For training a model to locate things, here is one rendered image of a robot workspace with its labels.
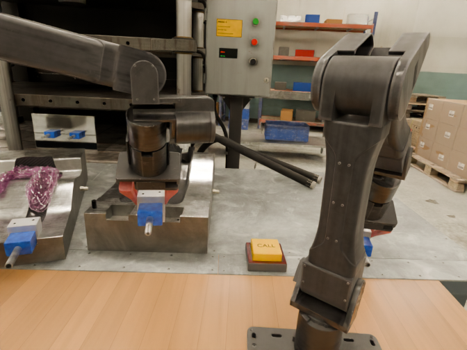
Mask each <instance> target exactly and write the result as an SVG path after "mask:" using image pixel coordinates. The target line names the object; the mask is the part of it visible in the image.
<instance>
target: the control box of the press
mask: <svg viewBox="0 0 467 350"><path fill-rule="evenodd" d="M277 4H278V1H277V0H206V8H205V13H204V19H205V20H206V59H205V73H204V83H205V94H212V95H213V100H214V102H215V118H216V119H217V121H218V123H219V124H220V126H221V128H222V130H223V133H224V136H225V137H227V138H229V139H231V140H233V141H234V142H237V143H239V144H240V139H241V127H242V115H243V109H244V108H245V106H246V105H247V104H248V103H249V101H250V100H251V99H252V98H253V99H254V97H270V86H271V78H272V61H273V53H274V45H275V29H276V20H277ZM218 95H220V97H222V98H223V100H224V102H225V103H226V105H227V106H228V108H229V109H230V112H229V137H228V133H227V130H226V127H225V126H224V124H223V122H222V120H221V119H220V117H219V116H218V113H217V109H216V103H217V97H218ZM224 154H226V158H225V168H231V169H239V162H240V154H239V153H238V152H236V151H234V150H232V149H230V148H228V147H226V151H224Z"/></svg>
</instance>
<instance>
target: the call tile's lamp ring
mask: <svg viewBox="0 0 467 350"><path fill-rule="evenodd" d="M250 244H251V242H246V245H247V256H248V262H249V263H267V264H287V263H286V259H285V257H284V253H283V250H282V248H281V244H280V243H279V246H280V249H281V252H282V260H283V262H279V261H253V260H252V257H251V252H250V247H249V245H250Z"/></svg>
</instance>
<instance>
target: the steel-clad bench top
mask: <svg viewBox="0 0 467 350"><path fill-rule="evenodd" d="M86 165H87V172H88V181H87V184H86V187H88V190H87V191H85V192H84V195H83V199H82V202H81V207H80V209H79V213H78V217H77V220H76V224H75V227H74V232H73V234H72V239H71V242H70V245H69V249H68V252H67V257H66V259H64V260H55V261H49V262H38V263H33V264H27V265H16V266H13V267H12V268H11V269H29V270H56V271H84V272H137V273H164V274H217V275H244V276H294V275H295V272H296V269H297V266H298V264H299V262H300V260H301V259H302V258H303V257H307V256H308V254H309V249H310V247H311V246H312V244H313V241H314V239H315V236H316V232H317V230H318V223H319V219H320V209H321V203H322V192H323V186H324V180H325V172H312V173H314V174H317V175H319V176H322V181H321V183H320V184H318V183H316V186H315V187H314V189H313V190H312V189H310V188H308V187H306V186H304V185H302V184H300V183H298V182H296V181H294V180H292V179H290V178H288V177H286V176H284V175H282V174H280V173H278V172H276V171H274V170H265V169H231V168H215V178H214V186H213V189H216V190H219V194H213V200H212V208H211V223H210V231H209V238H208V253H165V252H140V251H92V250H88V245H87V238H86V231H85V220H84V212H85V211H86V210H87V209H88V208H89V207H90V206H91V205H92V202H91V201H92V200H93V199H95V200H97V199H98V198H99V197H101V196H102V195H103V194H104V193H105V192H106V191H107V190H109V189H110V188H111V187H112V186H113V185H114V184H115V182H116V179H115V175H116V170H117V164H108V163H91V162H87V163H86ZM392 200H393V202H394V206H395V213H396V217H397V221H398V224H397V225H396V227H395V228H393V230H392V232H391V233H389V234H384V235H378V236H375V237H371V238H370V241H371V243H372V245H373V248H372V253H371V257H368V259H369V261H370V266H369V267H365V266H364V270H363V276H362V278H377V279H404V280H431V281H463V282H467V251H466V250H464V249H463V248H461V247H460V246H459V245H458V244H457V243H455V242H454V241H452V240H451V239H450V238H449V237H447V236H446V235H445V234H443V233H442V232H440V230H438V229H437V228H435V227H434V226H433V225H431V224H430V223H429V222H428V221H426V220H425V219H423V218H422V217H421V216H420V215H419V214H417V213H416V212H414V211H413V210H412V209H410V208H409V207H408V206H407V205H405V204H404V203H402V202H401V201H400V200H399V199H397V198H396V197H393V198H392ZM251 239H273V240H278V242H279V243H280V244H281V247H282V250H283V253H284V256H285V259H286V263H287V268H286V272H249V271H247V260H246V253H245V244H246V242H251ZM218 254H219V262H218ZM0 269H6V268H5V267H0Z"/></svg>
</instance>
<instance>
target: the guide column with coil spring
mask: <svg viewBox="0 0 467 350"><path fill-rule="evenodd" d="M0 106H1V114H2V118H3V125H4V129H5V133H6V140H7V144H8V150H9V151H17V150H23V145H22V137H21V133H20V128H19V121H18V116H17V109H16V104H15V96H14V92H13V85H12V80H11V75H10V68H9V63H8V62H6V61H2V60H0Z"/></svg>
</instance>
